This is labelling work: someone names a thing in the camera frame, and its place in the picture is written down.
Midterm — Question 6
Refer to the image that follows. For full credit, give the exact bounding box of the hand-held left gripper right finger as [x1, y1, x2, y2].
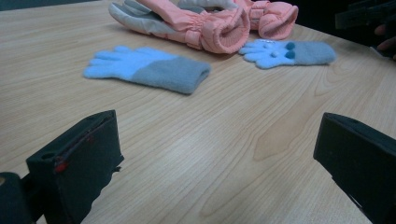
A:
[313, 112, 396, 224]

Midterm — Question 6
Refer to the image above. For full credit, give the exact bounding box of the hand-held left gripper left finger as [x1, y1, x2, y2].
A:
[26, 109, 125, 224]

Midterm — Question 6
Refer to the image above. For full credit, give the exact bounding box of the pink ski glove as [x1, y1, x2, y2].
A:
[177, 0, 299, 41]
[108, 0, 251, 55]

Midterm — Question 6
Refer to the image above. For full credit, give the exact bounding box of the blue grey glove with pompoms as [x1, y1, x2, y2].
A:
[238, 38, 337, 70]

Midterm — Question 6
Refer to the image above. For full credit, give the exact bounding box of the plain blue grey knit glove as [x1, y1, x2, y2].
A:
[82, 45, 212, 95]

